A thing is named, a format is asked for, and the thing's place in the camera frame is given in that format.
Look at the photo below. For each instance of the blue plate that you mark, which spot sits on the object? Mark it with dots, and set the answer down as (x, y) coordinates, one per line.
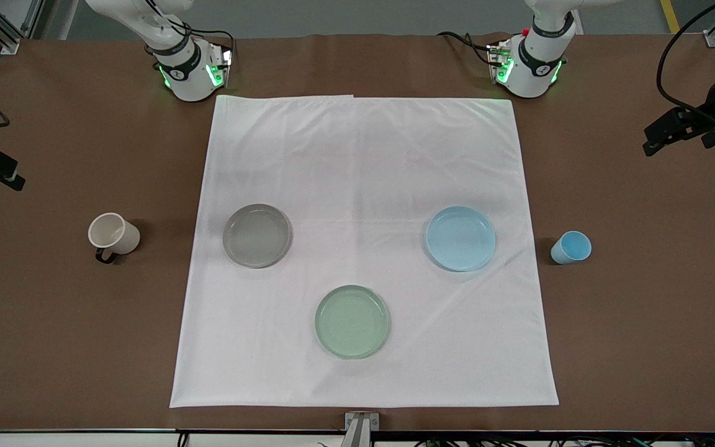
(460, 239)

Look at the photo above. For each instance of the white table cloth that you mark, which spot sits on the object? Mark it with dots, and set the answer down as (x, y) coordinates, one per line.
(357, 174)

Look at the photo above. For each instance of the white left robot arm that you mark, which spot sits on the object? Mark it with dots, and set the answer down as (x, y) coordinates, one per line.
(531, 74)

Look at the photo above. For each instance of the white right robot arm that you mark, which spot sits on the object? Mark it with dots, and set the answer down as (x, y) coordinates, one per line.
(190, 81)

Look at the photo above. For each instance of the blue cup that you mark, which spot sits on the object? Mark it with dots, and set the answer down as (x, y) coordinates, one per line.
(571, 247)

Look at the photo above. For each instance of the green plate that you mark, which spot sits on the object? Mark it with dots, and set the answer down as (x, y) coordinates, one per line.
(352, 321)

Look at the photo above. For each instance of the gray plate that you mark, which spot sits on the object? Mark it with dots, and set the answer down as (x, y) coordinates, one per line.
(257, 236)

